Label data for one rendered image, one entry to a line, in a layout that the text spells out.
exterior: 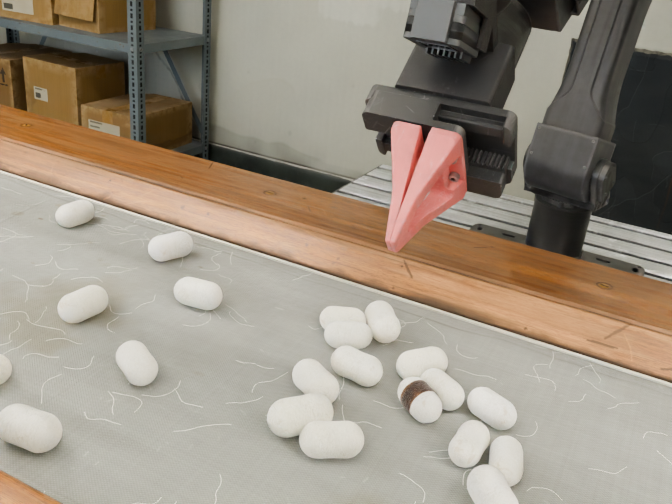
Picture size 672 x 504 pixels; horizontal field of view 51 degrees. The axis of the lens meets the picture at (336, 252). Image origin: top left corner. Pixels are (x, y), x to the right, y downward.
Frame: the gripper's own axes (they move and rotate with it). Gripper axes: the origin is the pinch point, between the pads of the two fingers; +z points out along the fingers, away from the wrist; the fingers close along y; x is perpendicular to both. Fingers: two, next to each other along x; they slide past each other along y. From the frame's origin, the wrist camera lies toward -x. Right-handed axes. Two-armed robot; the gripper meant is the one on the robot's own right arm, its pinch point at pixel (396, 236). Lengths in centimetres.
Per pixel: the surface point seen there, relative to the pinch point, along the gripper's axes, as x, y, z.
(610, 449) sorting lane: 3.8, 15.8, 7.5
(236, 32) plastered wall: 145, -145, -136
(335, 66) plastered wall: 149, -102, -132
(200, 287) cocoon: 1.7, -12.2, 7.1
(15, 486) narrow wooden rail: -11.7, -6.9, 22.1
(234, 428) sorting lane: -2.8, -2.9, 15.4
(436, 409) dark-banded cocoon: 0.2, 6.4, 9.7
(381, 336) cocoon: 4.3, 0.5, 5.4
